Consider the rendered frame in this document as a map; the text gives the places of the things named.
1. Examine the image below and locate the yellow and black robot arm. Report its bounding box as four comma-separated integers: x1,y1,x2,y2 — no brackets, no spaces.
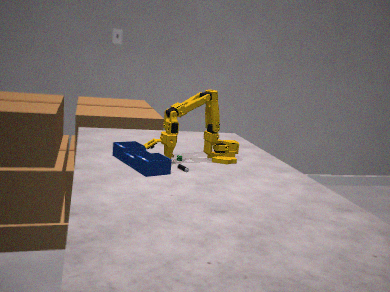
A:
163,90,238,164

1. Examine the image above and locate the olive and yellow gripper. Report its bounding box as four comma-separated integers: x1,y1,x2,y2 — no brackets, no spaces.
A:
144,131,177,159

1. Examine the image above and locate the black aa battery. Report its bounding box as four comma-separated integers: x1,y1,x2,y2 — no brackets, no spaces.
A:
177,164,189,172

